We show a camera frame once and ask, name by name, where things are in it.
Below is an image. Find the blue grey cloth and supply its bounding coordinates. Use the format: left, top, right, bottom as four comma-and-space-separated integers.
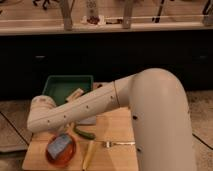
77, 116, 96, 125

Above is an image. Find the blue sponge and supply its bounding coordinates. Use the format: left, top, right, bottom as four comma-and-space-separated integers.
47, 134, 72, 159

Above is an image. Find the yellow banana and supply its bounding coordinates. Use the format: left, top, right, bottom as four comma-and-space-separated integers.
82, 140, 95, 171

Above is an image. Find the black cable left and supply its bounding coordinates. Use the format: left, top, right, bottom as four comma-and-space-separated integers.
0, 111, 37, 147

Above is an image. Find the green plastic tray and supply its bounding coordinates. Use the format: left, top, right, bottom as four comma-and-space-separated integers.
42, 75, 93, 105

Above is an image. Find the black cable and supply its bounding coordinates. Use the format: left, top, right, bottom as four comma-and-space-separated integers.
0, 111, 37, 147
192, 133, 213, 152

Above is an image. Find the tan wooden block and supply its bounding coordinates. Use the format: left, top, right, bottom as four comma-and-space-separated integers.
66, 88, 84, 102

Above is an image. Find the black cable right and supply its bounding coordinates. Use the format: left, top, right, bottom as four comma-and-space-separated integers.
192, 133, 213, 152

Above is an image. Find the red bowl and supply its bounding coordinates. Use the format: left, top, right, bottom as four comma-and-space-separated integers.
45, 133, 76, 168

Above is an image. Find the silver fork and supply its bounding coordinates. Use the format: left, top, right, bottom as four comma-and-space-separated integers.
102, 141, 135, 148

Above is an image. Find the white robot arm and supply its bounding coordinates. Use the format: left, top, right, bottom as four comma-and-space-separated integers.
27, 68, 197, 171

